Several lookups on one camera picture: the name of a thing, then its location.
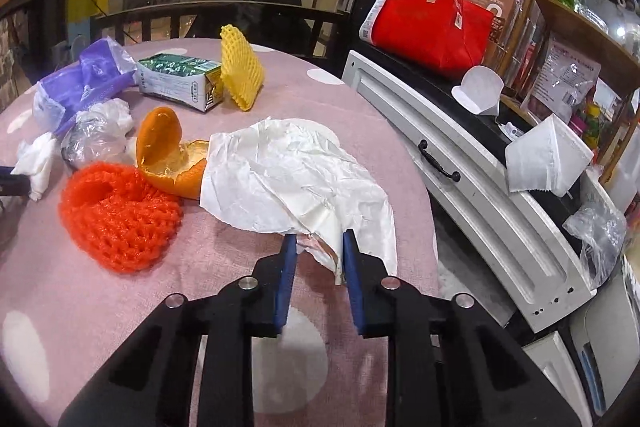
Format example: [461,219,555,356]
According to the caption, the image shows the pink polka dot tablecloth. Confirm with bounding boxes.
[0,38,441,427]

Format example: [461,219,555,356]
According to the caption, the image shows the purple plastic bag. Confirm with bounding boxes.
[32,37,138,135]

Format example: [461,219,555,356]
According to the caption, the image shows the black drawer handle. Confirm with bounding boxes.
[418,139,462,182]

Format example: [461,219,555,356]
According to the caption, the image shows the yellow foam fruit net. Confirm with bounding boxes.
[220,24,266,112]

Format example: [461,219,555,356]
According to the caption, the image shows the white drawer cabinet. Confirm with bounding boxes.
[342,50,598,333]

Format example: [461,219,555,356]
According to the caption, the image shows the red tote bag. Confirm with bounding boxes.
[370,0,496,80]

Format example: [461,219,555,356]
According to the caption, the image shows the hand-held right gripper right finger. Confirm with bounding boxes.
[341,228,583,427]

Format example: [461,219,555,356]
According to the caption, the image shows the red foam fruit net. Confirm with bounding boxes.
[59,162,183,275]

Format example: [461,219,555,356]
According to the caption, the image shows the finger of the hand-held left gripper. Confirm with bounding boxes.
[0,166,31,198]

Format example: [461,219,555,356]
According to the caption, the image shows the clear plastic bag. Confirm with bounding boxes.
[562,202,628,290]

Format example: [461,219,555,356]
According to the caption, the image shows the white drawer unit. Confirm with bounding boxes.
[522,332,595,427]

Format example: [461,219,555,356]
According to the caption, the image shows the green drink carton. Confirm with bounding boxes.
[136,54,223,114]

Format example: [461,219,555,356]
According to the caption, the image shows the large white paper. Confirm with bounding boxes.
[200,118,398,285]

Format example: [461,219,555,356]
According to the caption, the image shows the white cap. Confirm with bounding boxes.
[451,66,505,116]

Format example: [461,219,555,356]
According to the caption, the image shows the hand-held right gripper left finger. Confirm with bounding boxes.
[57,234,301,427]

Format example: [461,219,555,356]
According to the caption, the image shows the wooden shelf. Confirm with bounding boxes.
[500,0,640,188]

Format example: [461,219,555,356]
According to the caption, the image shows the clear plastic wrap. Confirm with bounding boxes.
[60,107,136,170]

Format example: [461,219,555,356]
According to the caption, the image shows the brown cardboard box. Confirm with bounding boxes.
[467,0,523,58]

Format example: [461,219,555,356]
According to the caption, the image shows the orange peel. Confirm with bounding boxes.
[136,107,211,200]

